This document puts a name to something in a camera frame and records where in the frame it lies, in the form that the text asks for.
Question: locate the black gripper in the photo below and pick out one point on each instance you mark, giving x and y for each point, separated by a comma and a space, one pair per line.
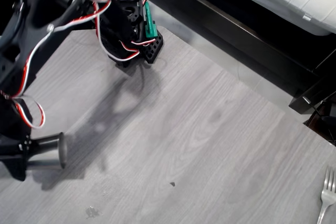
16, 153

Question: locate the stainless steel cup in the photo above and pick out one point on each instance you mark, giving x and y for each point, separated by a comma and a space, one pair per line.
48, 150

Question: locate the black perforated arm base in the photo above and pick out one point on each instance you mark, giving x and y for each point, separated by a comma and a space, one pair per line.
152, 49

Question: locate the green controller board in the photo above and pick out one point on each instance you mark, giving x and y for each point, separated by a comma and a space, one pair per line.
149, 22

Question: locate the silver metal fork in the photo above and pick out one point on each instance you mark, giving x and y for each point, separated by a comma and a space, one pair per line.
327, 195

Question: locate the dark wooden bed frame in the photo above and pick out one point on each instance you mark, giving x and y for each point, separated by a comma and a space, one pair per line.
236, 37

